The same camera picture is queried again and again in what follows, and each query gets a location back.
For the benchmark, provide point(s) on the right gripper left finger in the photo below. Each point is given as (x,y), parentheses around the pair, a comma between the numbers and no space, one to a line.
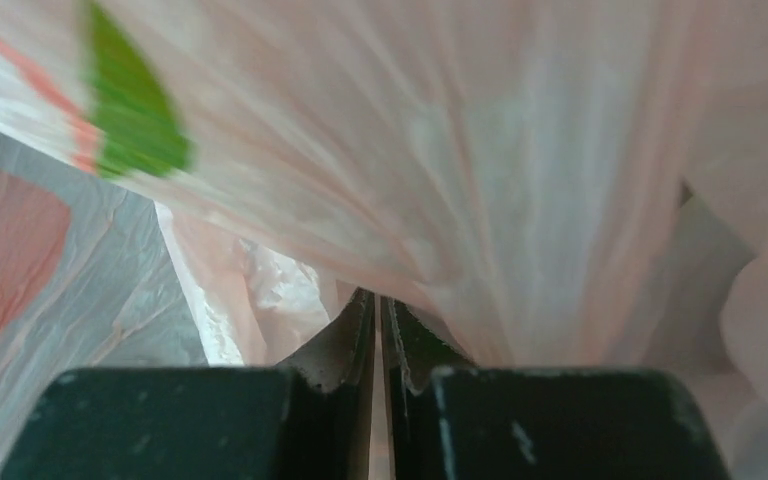
(327,431)

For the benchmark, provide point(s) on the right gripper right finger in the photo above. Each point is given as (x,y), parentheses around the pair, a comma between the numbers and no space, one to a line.
(414,343)

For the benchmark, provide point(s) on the pink plastic bag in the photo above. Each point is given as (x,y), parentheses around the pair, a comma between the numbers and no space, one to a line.
(561,182)

